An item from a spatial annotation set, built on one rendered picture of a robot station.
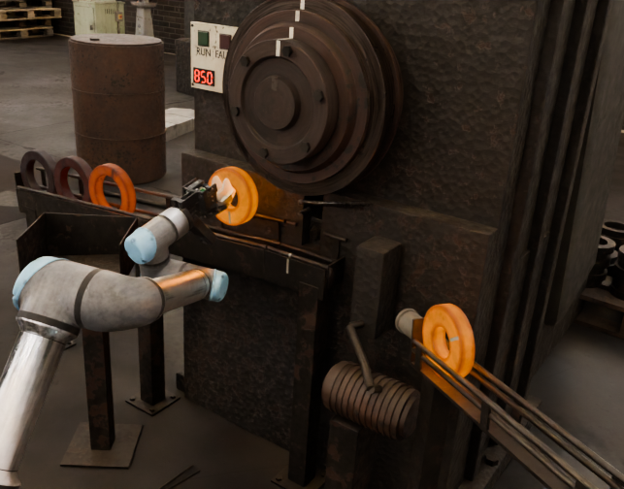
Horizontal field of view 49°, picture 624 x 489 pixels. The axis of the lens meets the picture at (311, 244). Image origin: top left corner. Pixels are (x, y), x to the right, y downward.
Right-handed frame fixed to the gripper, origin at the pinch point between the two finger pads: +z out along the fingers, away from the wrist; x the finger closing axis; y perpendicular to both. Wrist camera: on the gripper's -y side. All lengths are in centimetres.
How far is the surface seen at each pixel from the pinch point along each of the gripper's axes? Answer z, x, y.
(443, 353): -17, -70, -14
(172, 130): 230, 285, -137
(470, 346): -20, -76, -7
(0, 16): 455, 856, -158
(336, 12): 12, -30, 46
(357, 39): 10, -36, 41
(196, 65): 19.5, 24.1, 24.3
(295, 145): -3.8, -26.4, 20.0
